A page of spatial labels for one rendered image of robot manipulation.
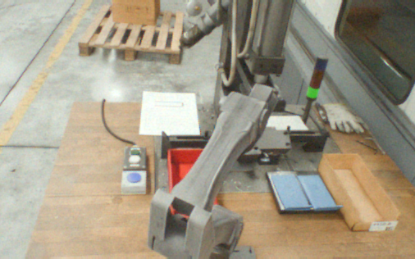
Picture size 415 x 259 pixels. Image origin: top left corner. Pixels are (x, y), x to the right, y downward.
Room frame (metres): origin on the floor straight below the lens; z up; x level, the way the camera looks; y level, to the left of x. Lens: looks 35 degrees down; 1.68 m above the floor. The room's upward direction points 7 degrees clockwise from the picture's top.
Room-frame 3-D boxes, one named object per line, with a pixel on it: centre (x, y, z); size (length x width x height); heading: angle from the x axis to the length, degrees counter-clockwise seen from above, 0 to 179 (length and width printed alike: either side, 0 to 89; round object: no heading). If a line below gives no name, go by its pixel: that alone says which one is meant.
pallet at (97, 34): (4.06, 0.90, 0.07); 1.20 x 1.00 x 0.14; 5
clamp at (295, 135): (1.05, -0.31, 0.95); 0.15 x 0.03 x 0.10; 101
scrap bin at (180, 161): (0.79, 0.03, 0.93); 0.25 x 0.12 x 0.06; 11
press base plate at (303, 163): (1.07, -0.15, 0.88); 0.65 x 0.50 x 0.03; 101
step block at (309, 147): (1.06, -0.38, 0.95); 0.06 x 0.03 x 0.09; 101
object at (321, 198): (0.82, -0.35, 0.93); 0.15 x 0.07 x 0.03; 13
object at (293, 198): (0.81, -0.26, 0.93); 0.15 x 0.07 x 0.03; 13
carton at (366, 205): (0.85, -0.46, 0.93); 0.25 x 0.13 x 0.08; 11
